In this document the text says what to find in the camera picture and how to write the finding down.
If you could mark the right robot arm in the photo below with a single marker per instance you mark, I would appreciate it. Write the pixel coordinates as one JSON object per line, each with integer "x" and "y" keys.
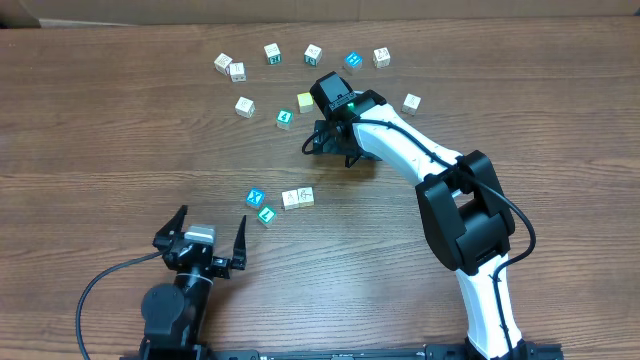
{"x": 466, "y": 219}

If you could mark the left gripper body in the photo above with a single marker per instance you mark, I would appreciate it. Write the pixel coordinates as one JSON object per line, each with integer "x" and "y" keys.
{"x": 219, "y": 265}

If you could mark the green number 4 block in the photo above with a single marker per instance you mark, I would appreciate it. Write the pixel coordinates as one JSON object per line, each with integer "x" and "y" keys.
{"x": 284, "y": 119}

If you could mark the plain wooden block far-left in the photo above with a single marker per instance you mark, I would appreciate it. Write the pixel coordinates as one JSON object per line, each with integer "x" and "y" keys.
{"x": 222, "y": 63}

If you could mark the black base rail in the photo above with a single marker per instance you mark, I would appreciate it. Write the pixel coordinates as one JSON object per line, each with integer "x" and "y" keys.
{"x": 428, "y": 352}

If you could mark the wooden letter A block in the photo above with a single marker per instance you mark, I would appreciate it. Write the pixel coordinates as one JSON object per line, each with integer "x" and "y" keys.
{"x": 290, "y": 199}

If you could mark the blue top block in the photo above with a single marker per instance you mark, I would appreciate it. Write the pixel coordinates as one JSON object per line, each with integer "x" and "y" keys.
{"x": 352, "y": 62}

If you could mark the cardboard strip at table back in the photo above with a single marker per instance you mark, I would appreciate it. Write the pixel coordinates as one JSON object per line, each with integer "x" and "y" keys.
{"x": 36, "y": 13}

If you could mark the plain wooden block front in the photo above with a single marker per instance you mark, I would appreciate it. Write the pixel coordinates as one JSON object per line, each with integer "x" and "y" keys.
{"x": 267, "y": 215}

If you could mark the wooden block yellow side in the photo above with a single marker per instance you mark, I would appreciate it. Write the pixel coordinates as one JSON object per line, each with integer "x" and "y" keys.
{"x": 305, "y": 197}

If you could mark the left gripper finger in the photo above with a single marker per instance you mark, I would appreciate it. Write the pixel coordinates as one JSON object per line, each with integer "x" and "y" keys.
{"x": 239, "y": 257}
{"x": 172, "y": 230}

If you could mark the wooden block far right top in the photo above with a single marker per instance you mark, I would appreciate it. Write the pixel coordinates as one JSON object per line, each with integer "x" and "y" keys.
{"x": 381, "y": 57}

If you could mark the plain wooden block left-middle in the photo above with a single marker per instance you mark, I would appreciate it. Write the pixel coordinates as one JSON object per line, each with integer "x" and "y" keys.
{"x": 245, "y": 107}

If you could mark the plain wooden block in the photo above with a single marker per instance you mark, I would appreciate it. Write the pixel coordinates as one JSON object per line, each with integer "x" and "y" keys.
{"x": 222, "y": 63}
{"x": 245, "y": 107}
{"x": 267, "y": 215}
{"x": 411, "y": 104}

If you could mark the wooden block green H side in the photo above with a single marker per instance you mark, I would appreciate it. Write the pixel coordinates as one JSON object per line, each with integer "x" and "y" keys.
{"x": 273, "y": 54}

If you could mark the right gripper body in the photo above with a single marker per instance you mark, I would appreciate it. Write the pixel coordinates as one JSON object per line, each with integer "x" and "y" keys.
{"x": 326, "y": 137}

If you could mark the wooden block red-edged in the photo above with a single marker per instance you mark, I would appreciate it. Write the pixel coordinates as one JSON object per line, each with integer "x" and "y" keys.
{"x": 237, "y": 72}

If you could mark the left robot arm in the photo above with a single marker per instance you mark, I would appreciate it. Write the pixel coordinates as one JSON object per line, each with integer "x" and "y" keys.
{"x": 174, "y": 312}

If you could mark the plain wooden block right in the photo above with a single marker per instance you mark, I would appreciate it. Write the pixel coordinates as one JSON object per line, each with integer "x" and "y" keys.
{"x": 411, "y": 104}

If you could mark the yellow top block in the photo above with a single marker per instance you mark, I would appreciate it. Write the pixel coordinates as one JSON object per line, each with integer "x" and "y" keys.
{"x": 305, "y": 102}

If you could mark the wooden block teal side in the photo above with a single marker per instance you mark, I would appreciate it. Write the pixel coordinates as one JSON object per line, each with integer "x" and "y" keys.
{"x": 312, "y": 55}

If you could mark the blue X block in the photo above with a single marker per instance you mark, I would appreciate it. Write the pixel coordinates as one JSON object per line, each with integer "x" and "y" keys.
{"x": 255, "y": 198}

